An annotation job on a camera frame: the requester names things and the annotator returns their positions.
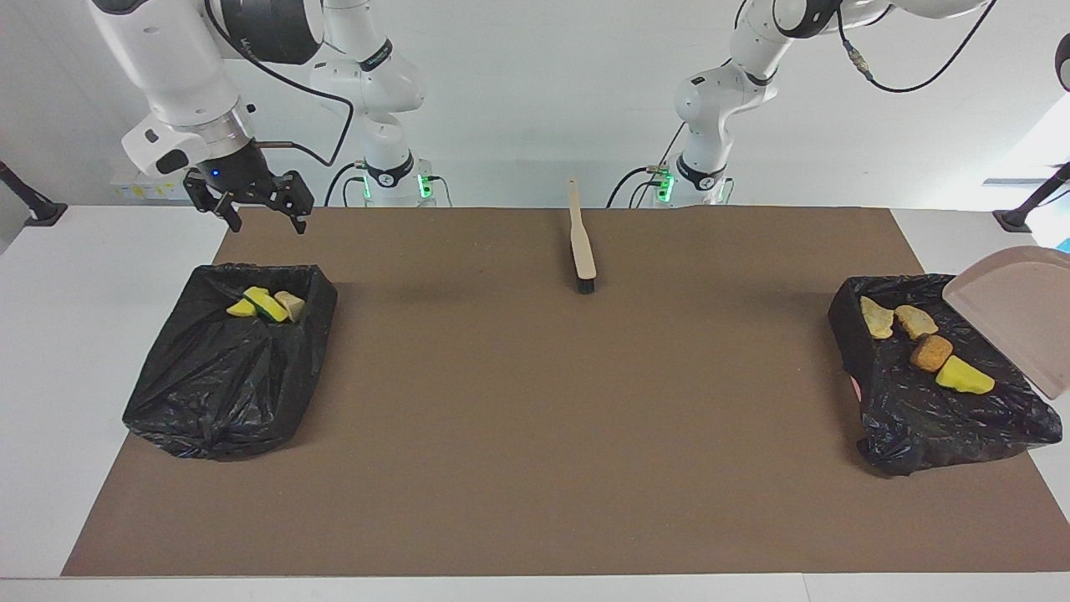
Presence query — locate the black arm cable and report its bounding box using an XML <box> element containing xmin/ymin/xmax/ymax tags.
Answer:
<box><xmin>836</xmin><ymin>0</ymin><xmax>1000</xmax><ymax>94</ymax></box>
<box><xmin>205</xmin><ymin>0</ymin><xmax>356</xmax><ymax>168</ymax></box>

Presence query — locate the open black bag lined bin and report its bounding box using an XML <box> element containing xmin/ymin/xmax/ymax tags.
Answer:
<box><xmin>122</xmin><ymin>263</ymin><xmax>339</xmax><ymax>462</ymax></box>

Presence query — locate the black right base cable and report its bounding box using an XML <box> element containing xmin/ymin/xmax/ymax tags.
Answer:
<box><xmin>324</xmin><ymin>161</ymin><xmax>369</xmax><ymax>207</ymax></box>

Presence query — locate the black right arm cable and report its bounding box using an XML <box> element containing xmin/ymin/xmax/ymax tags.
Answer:
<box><xmin>205</xmin><ymin>0</ymin><xmax>356</xmax><ymax>168</ymax></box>

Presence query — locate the white plastic box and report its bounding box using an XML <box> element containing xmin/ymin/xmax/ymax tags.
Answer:
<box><xmin>109</xmin><ymin>171</ymin><xmax>199</xmax><ymax>202</ymax></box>

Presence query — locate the black clamp stand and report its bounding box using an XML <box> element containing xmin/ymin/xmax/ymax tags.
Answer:
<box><xmin>992</xmin><ymin>161</ymin><xmax>1070</xmax><ymax>233</ymax></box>
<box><xmin>0</xmin><ymin>161</ymin><xmax>68</xmax><ymax>227</ymax></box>

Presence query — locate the brown table mat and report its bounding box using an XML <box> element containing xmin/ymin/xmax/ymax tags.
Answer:
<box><xmin>61</xmin><ymin>207</ymin><xmax>1070</xmax><ymax>578</ymax></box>

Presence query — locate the beige plastic dustpan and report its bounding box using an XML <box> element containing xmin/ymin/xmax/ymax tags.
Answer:
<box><xmin>942</xmin><ymin>245</ymin><xmax>1070</xmax><ymax>400</ymax></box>

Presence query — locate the black base cable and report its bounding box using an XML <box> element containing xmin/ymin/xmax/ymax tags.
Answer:
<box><xmin>324</xmin><ymin>161</ymin><xmax>369</xmax><ymax>207</ymax></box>
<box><xmin>606</xmin><ymin>165</ymin><xmax>670</xmax><ymax>208</ymax></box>

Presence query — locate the orange brown bread nugget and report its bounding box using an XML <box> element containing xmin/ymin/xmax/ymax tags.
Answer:
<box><xmin>909</xmin><ymin>334</ymin><xmax>954</xmax><ymax>373</ymax></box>

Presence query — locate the black left base cable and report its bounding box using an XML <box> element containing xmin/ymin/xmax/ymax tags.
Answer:
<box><xmin>606</xmin><ymin>165</ymin><xmax>670</xmax><ymax>208</ymax></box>

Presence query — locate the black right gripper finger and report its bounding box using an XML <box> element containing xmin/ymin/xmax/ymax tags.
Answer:
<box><xmin>280</xmin><ymin>170</ymin><xmax>316</xmax><ymax>235</ymax></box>
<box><xmin>184</xmin><ymin>167</ymin><xmax>244</xmax><ymax>233</ymax></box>

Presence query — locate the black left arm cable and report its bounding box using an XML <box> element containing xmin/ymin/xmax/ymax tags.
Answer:
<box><xmin>836</xmin><ymin>0</ymin><xmax>1000</xmax><ymax>94</ymax></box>

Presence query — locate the beige hand brush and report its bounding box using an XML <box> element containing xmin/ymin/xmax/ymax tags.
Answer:
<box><xmin>568</xmin><ymin>178</ymin><xmax>599</xmax><ymax>295</ymax></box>

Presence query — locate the pink bin covered black bag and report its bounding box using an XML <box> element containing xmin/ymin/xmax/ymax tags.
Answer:
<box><xmin>828</xmin><ymin>273</ymin><xmax>1064</xmax><ymax>477</ymax></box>

